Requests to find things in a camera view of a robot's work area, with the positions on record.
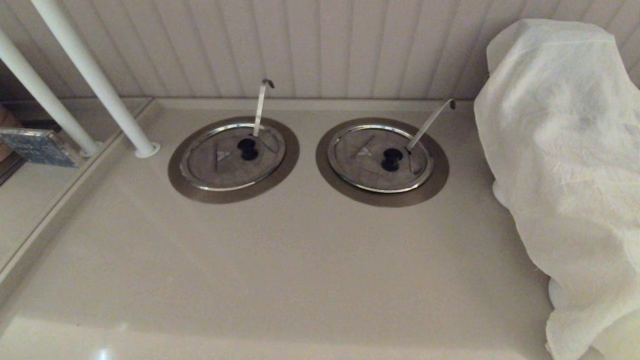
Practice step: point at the round steel lid black knob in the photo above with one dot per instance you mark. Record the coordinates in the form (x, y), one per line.
(360, 170)
(220, 172)

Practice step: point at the white draped cloth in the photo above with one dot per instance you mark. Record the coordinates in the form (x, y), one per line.
(565, 150)

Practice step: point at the white round pole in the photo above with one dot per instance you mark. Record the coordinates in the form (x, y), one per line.
(90, 70)
(40, 95)

